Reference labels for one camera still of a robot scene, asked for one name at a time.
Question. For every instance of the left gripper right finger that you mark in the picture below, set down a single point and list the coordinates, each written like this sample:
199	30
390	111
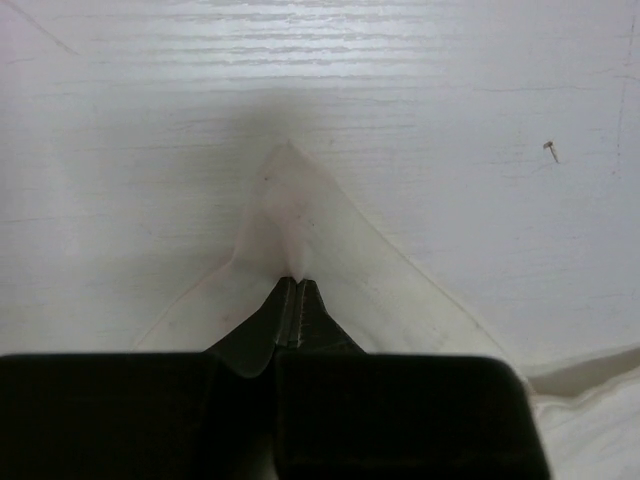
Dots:
312	329

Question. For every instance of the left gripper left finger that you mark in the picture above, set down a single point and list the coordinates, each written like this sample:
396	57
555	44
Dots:
242	401

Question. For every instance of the white t shirt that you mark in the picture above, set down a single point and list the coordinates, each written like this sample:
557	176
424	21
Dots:
299	223

